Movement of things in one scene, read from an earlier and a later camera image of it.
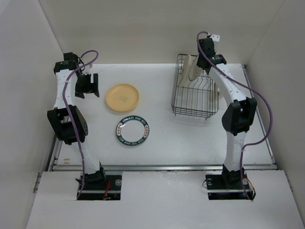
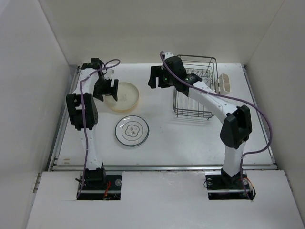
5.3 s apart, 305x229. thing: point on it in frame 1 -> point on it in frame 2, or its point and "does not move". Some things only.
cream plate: x=185 y=78 -> x=127 y=97
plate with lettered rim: x=132 y=130 does not move
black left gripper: x=89 y=88 -> x=98 y=93
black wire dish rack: x=198 y=98 does not move
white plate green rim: x=194 y=70 -> x=132 y=130
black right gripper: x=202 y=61 -> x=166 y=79
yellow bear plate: x=122 y=97 does not move
